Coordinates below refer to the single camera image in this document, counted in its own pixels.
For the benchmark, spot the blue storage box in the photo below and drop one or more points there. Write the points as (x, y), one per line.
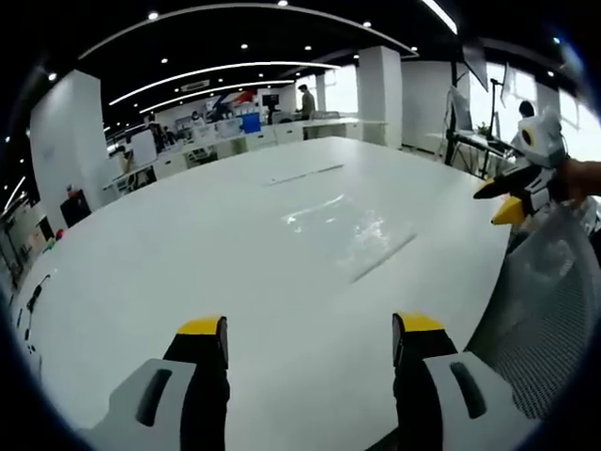
(251, 124)

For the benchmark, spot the small green plant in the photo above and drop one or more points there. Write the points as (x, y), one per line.
(482, 128)

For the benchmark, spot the white side desk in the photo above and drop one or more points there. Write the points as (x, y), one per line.
(469, 141)

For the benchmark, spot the white standing board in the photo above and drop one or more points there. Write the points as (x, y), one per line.
(144, 146)

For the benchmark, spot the row of white counters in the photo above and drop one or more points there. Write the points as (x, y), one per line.
(263, 136)

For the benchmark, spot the white flat strip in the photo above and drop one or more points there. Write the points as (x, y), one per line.
(305, 175)

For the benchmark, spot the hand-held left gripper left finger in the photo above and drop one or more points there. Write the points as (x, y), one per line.
(155, 409)

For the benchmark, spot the black tripod stand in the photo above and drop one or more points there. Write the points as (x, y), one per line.
(451, 141)

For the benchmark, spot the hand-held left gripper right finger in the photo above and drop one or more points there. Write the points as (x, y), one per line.
(446, 404)

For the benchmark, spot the person's right hand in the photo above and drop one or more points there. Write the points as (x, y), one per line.
(580, 178)

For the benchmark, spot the hanging light panel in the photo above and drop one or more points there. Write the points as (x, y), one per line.
(475, 68)

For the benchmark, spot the grey mesh office chair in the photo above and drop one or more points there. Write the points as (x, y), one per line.
(540, 319)

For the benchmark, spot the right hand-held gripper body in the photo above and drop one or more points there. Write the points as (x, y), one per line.
(544, 145)

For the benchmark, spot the computer monitor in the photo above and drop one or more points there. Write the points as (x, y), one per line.
(462, 113)

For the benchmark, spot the clear resealable plastic bag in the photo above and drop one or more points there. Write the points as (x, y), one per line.
(347, 235)

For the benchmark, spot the colourful small toys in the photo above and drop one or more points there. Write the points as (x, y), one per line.
(56, 238)

